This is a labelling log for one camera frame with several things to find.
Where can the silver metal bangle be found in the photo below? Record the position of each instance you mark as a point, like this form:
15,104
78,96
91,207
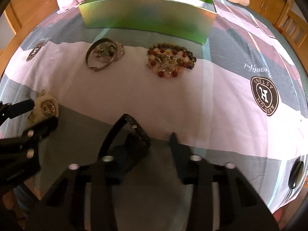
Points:
103,51

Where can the patchwork bed sheet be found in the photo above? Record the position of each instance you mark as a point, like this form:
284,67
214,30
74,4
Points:
241,97

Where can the green cardboard box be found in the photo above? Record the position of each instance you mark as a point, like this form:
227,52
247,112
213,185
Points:
187,19

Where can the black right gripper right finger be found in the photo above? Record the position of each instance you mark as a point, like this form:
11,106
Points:
192,169

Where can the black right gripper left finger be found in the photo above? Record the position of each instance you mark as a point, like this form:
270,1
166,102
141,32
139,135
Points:
110,171

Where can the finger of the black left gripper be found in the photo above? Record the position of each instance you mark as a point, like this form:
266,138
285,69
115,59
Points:
10,111
30,137

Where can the black computer mouse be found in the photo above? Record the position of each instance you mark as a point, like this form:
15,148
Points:
296,174

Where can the wooden bed headboard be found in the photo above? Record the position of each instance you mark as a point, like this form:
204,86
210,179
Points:
294,29

